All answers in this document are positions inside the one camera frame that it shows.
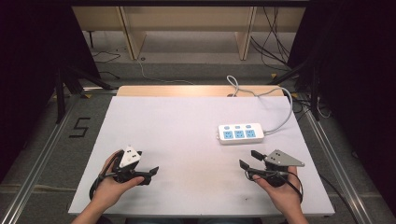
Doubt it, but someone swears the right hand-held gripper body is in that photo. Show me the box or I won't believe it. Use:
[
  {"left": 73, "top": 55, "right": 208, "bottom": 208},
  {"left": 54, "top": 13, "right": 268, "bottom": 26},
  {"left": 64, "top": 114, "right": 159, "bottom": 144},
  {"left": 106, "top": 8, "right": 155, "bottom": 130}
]
[{"left": 247, "top": 149, "right": 305, "bottom": 188}]

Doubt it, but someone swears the thin black floor cable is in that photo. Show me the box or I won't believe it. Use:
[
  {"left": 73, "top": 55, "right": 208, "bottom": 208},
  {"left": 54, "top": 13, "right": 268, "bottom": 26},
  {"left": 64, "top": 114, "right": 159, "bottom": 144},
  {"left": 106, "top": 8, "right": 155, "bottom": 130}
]
[{"left": 92, "top": 50, "right": 121, "bottom": 80}]

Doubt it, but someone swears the aluminium floor rail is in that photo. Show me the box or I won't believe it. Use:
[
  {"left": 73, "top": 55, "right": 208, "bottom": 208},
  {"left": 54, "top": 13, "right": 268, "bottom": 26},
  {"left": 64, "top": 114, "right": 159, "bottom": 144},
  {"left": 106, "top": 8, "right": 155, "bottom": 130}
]
[
  {"left": 0, "top": 92, "right": 79, "bottom": 224},
  {"left": 302, "top": 106, "right": 376, "bottom": 224}
]

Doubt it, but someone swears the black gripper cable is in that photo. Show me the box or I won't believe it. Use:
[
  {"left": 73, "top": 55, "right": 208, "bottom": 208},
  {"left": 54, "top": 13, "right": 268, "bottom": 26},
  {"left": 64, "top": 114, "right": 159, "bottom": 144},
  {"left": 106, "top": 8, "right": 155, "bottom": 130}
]
[
  {"left": 288, "top": 170, "right": 304, "bottom": 203},
  {"left": 89, "top": 152, "right": 124, "bottom": 201}
]

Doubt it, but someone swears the white table cover sheet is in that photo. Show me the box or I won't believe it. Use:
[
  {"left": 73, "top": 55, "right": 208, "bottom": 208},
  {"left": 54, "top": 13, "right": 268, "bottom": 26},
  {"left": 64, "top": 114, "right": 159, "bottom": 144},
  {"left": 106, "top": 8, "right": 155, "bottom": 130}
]
[{"left": 67, "top": 95, "right": 336, "bottom": 218}]

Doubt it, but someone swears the white power strip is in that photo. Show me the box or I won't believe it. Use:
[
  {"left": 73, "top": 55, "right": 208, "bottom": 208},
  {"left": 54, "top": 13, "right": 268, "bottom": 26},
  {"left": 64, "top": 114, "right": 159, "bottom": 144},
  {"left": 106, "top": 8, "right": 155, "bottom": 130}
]
[{"left": 217, "top": 122, "right": 266, "bottom": 146}]

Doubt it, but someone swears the black metal stand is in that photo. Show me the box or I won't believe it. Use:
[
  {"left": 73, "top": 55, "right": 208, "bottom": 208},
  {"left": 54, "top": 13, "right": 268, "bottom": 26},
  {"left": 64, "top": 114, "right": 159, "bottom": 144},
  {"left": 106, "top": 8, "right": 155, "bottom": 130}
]
[
  {"left": 53, "top": 64, "right": 115, "bottom": 124},
  {"left": 266, "top": 58, "right": 322, "bottom": 122}
]

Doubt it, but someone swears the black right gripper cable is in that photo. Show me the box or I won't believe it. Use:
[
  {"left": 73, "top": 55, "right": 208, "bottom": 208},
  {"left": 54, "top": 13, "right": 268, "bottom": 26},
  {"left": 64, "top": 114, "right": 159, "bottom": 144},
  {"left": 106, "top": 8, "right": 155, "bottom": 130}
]
[{"left": 288, "top": 170, "right": 304, "bottom": 203}]

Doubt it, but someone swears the bundle of black cables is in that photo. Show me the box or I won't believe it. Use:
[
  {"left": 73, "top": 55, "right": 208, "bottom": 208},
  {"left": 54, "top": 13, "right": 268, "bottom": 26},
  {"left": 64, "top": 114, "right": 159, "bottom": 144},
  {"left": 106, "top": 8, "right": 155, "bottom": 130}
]
[{"left": 249, "top": 6, "right": 293, "bottom": 72}]

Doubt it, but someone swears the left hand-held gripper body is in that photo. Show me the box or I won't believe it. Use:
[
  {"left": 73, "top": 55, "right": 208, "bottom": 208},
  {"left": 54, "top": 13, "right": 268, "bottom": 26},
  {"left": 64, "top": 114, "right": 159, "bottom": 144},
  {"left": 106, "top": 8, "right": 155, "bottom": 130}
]
[{"left": 112, "top": 146, "right": 153, "bottom": 187}]

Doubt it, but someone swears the beige wooden desk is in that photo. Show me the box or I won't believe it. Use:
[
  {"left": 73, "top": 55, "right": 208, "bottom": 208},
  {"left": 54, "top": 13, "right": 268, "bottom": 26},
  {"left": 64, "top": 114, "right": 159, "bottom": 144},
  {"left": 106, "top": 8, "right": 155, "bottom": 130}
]
[{"left": 71, "top": 6, "right": 307, "bottom": 62}]

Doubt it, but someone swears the white floor cable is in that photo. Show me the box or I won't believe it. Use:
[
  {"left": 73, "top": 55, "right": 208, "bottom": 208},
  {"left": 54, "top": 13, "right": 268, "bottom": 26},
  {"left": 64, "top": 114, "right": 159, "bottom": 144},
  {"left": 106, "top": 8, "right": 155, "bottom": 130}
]
[{"left": 136, "top": 58, "right": 195, "bottom": 86}]

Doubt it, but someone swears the grey power strip cable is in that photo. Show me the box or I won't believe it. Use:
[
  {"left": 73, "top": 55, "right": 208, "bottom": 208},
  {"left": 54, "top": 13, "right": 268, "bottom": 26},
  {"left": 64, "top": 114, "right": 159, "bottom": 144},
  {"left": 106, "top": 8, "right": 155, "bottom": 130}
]
[{"left": 226, "top": 75, "right": 294, "bottom": 136}]

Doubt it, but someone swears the person's right hand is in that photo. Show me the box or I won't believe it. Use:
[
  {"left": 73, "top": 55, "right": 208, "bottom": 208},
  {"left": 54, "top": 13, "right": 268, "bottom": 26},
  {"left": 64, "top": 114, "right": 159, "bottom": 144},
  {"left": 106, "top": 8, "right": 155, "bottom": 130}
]
[{"left": 251, "top": 166, "right": 304, "bottom": 217}]

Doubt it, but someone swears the black curtain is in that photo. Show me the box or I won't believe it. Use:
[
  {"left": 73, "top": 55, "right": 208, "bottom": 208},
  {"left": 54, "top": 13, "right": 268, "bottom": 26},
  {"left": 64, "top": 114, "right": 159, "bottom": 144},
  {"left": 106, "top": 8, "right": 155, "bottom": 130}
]
[
  {"left": 0, "top": 0, "right": 101, "bottom": 185},
  {"left": 287, "top": 0, "right": 396, "bottom": 217}
]

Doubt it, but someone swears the person's left hand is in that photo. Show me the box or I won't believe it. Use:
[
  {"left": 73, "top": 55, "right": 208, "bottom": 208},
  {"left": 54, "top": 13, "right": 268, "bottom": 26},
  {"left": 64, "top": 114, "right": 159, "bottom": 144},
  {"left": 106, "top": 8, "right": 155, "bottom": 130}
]
[{"left": 91, "top": 149, "right": 146, "bottom": 210}]

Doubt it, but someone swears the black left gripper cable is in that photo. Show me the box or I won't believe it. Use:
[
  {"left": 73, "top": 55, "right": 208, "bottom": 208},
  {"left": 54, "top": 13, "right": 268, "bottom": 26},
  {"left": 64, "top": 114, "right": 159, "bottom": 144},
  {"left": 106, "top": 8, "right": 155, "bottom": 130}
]
[{"left": 89, "top": 152, "right": 124, "bottom": 201}]

